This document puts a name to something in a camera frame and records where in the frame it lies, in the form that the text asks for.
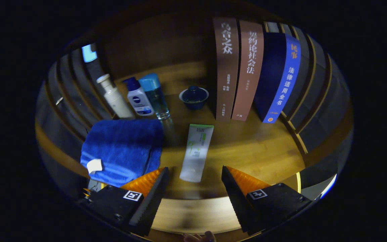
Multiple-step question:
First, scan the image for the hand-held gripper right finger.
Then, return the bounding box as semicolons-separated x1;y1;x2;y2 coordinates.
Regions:
221;165;315;236

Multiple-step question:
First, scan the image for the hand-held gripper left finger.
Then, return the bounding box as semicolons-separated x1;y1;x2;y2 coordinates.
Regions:
78;167;170;237

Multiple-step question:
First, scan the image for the white and green tube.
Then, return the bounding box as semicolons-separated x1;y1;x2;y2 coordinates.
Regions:
179;124;214;183

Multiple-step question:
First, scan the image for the wooden countertop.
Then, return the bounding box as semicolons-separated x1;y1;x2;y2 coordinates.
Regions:
79;62;306;234

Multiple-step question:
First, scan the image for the wooden cabinet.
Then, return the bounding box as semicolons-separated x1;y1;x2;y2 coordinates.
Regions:
36;7;353;236

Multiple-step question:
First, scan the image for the blue folded towel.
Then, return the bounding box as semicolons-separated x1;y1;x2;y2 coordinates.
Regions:
80;119;164;188

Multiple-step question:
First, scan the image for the white bottle with blue cap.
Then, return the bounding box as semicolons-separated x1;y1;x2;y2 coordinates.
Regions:
123;77;155;117

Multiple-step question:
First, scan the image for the teal clear bottle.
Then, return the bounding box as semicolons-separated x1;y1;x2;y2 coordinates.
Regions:
138;73;171;120

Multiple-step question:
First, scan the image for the white pump bottle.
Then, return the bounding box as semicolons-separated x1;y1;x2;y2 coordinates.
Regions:
96;74;135;119

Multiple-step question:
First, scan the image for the blue lidded teacup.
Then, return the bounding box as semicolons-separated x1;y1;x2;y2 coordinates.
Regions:
179;85;209;110

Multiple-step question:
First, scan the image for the blue book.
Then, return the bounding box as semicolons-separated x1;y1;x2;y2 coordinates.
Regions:
254;33;301;124

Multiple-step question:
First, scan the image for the dark brown book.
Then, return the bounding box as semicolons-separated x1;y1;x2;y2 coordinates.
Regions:
213;17;240;122

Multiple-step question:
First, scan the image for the reddish brown book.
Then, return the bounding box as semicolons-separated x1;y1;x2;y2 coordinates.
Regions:
231;20;264;121

